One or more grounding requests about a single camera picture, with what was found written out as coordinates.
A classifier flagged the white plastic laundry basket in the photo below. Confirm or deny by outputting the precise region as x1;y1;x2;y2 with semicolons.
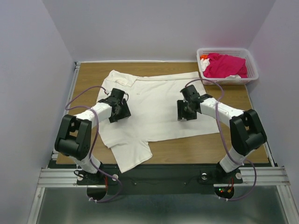
197;48;259;85

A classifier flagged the magenta t shirt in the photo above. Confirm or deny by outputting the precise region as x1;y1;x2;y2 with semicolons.
203;53;248;78

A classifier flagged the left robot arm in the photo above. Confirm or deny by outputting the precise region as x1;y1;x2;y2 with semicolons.
54;88;131;184

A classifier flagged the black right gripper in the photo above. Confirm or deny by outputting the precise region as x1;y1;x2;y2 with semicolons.
177;99;198;120

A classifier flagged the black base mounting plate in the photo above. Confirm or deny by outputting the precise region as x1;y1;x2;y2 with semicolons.
74;164;243;196

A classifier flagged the white t shirt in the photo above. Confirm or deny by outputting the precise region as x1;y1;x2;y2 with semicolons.
99;70;219;173

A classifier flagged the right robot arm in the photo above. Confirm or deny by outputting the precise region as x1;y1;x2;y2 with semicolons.
177;84;267;182

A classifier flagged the aluminium right table rail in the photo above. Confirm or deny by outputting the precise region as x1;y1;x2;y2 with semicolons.
245;85;278;167

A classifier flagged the aluminium left table rail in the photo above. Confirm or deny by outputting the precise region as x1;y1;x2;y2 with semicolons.
46;62;81;169

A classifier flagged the white garment in basket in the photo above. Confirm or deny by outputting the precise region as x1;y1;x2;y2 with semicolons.
200;58;210;72

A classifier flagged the aluminium table rail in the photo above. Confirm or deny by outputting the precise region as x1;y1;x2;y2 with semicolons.
245;85;278;167
46;62;81;169

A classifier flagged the orange garment in basket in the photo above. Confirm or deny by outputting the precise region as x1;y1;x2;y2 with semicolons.
200;55;207;60

